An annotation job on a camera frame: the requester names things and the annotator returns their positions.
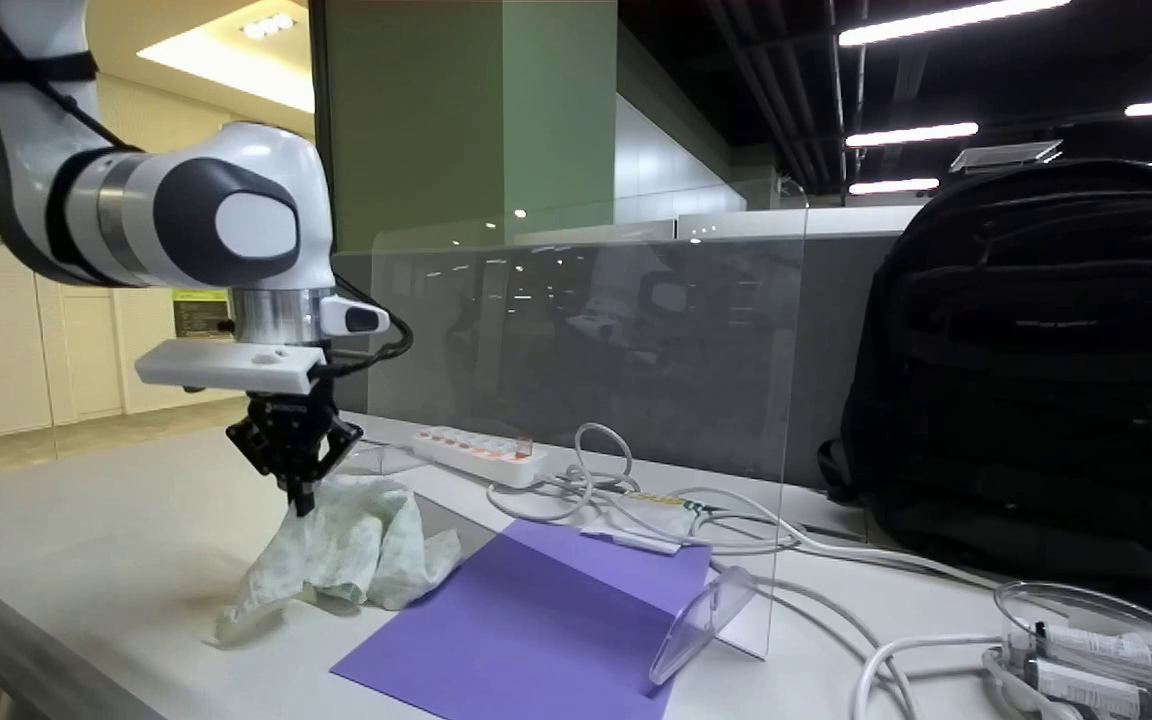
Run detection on pale green patterned cloth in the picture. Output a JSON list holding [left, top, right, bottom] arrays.
[[213, 477, 463, 649]]

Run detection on black backpack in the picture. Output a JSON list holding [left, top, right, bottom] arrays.
[[816, 151, 1152, 609]]

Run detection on white power strip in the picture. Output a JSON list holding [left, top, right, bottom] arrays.
[[406, 424, 547, 487]]

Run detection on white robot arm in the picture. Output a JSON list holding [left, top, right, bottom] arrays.
[[0, 0, 396, 514]]

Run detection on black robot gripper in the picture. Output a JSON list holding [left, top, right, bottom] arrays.
[[229, 393, 361, 517]]

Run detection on white coiled cable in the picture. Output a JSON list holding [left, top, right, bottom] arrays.
[[479, 422, 1008, 671]]

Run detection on grey desk partition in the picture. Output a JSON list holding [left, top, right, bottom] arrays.
[[336, 206, 911, 483]]

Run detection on green pillar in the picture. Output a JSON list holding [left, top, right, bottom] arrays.
[[307, 0, 619, 253]]

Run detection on white power adapters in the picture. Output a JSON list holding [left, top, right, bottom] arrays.
[[984, 622, 1152, 720]]

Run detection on dark green wall sign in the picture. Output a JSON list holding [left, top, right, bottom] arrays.
[[171, 287, 231, 339]]

